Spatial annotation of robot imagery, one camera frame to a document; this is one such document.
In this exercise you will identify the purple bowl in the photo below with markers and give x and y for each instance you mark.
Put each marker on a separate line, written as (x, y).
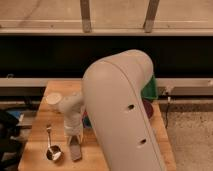
(148, 108)

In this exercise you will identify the grey board eraser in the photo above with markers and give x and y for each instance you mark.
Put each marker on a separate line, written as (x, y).
(75, 149)

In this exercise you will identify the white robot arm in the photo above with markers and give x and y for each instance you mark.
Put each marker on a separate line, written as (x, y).
(111, 94)

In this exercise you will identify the small blue cup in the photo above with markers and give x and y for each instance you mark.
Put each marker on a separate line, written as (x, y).
(86, 121)

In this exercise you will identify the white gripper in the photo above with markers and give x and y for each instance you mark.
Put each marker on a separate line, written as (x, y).
(73, 126)

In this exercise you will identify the metal measuring cup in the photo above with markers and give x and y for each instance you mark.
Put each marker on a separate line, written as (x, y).
(53, 151)

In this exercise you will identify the green plastic bin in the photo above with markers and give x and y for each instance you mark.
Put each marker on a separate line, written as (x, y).
(150, 91)

